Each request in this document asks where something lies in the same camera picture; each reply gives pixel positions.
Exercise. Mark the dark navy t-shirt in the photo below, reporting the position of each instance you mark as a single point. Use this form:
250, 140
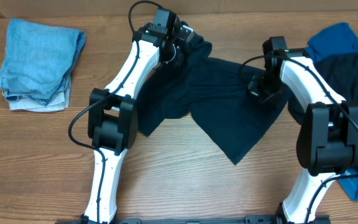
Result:
214, 92

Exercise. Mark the folded white cloth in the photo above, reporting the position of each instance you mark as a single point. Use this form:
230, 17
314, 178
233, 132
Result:
59, 101

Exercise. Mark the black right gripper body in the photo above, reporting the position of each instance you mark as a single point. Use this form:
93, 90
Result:
260, 90

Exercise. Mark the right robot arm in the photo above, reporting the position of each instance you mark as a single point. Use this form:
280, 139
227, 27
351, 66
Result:
308, 191

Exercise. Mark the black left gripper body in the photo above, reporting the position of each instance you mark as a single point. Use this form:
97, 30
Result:
175, 57

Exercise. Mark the folded light blue jeans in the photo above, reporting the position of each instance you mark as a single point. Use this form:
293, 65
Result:
38, 61

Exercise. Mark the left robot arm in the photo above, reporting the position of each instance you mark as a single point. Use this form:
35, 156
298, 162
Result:
112, 113

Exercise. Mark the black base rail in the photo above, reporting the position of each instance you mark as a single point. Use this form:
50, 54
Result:
191, 221

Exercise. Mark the bright blue shirt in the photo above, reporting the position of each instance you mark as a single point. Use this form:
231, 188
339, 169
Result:
334, 51

